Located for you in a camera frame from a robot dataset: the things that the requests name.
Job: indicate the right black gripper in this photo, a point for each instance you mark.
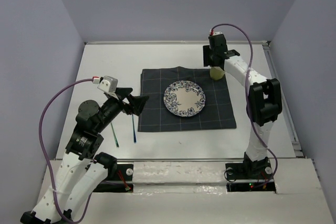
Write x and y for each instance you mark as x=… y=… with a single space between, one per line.
x=207 y=52

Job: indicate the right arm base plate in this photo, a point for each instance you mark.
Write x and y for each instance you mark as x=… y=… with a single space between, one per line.
x=239 y=181

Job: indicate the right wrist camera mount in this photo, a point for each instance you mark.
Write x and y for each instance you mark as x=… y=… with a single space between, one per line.
x=212 y=32

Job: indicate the iridescent fork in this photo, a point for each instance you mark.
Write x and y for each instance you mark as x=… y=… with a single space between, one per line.
x=114 y=136

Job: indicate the iridescent spoon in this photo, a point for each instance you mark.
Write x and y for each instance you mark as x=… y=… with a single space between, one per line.
x=133 y=129

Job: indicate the pale yellow paper cup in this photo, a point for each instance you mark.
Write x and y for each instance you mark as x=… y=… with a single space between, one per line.
x=216 y=73

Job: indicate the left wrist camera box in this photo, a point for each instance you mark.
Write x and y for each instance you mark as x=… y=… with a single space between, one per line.
x=108 y=84

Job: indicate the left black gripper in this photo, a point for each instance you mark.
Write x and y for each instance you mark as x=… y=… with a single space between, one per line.
x=137 y=102

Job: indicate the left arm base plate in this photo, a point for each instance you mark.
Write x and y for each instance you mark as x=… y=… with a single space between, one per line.
x=118 y=181

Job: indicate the dark checked cloth napkin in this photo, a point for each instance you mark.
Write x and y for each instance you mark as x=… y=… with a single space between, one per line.
x=155 y=117

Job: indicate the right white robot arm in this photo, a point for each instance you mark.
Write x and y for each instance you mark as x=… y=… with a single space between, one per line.
x=264 y=104

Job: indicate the blue floral plate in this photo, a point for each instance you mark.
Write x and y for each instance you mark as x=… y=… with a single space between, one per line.
x=184 y=98

